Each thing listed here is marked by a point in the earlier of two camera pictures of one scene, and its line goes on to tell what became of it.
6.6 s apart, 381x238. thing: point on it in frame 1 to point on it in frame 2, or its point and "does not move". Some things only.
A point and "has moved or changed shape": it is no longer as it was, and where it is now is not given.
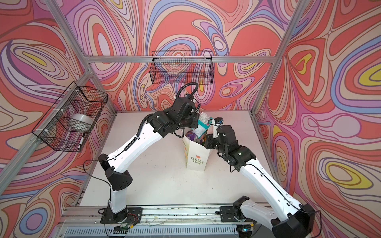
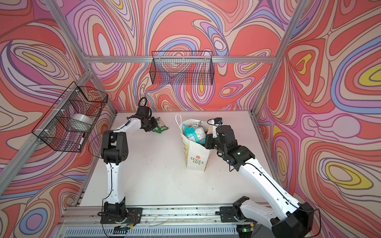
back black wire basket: [185, 67] does not move
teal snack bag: [204, 123] has moved or changed shape
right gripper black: [210, 138] does not move
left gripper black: [195, 116] to [155, 124]
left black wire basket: [68, 123] does not move
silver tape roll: [83, 118] does not move
